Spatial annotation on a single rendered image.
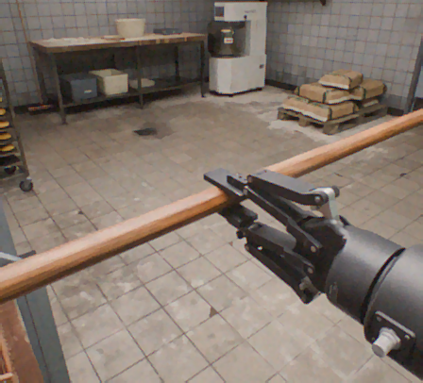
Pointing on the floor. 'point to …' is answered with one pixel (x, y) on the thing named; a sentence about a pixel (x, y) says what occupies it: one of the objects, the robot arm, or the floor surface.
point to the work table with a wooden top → (116, 63)
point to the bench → (20, 345)
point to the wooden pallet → (337, 118)
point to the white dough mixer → (237, 47)
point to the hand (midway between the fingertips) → (229, 195)
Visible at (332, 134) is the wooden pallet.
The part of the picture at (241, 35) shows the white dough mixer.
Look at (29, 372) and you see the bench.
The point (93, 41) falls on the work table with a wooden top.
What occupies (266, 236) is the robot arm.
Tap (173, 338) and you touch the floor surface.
